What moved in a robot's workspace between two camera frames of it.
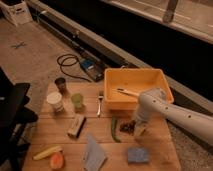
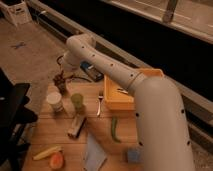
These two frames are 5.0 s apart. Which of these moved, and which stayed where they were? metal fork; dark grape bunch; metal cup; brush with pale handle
Moved: dark grape bunch
Stayed: metal fork; metal cup; brush with pale handle
